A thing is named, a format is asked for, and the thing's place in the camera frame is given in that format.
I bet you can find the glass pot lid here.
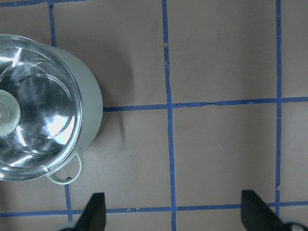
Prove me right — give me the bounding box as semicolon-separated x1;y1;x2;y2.
0;34;83;181

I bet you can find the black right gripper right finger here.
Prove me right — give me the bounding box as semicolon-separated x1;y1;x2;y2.
241;190;284;231

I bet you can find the pale green cooking pot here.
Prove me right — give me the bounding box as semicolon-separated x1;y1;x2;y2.
46;46;103;185

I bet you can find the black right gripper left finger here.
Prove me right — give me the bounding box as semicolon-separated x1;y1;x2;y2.
73;192;106;231

